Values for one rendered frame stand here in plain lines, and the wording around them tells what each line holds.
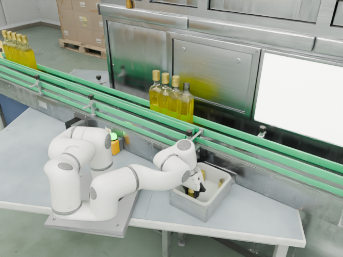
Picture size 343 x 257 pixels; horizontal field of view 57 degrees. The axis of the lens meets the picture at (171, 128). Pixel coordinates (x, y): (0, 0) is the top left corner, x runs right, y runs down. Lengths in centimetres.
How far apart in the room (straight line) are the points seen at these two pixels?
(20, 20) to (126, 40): 600
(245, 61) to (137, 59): 66
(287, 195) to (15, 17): 693
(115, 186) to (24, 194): 67
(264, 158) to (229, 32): 55
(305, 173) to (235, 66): 53
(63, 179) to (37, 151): 87
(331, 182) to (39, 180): 123
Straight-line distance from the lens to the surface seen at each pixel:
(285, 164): 133
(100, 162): 122
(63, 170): 93
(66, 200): 96
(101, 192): 92
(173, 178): 101
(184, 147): 109
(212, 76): 150
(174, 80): 143
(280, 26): 134
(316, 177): 133
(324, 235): 176
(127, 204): 131
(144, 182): 99
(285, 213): 139
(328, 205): 136
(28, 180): 160
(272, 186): 139
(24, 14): 774
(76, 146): 110
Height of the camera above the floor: 171
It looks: 32 degrees down
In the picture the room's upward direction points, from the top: straight up
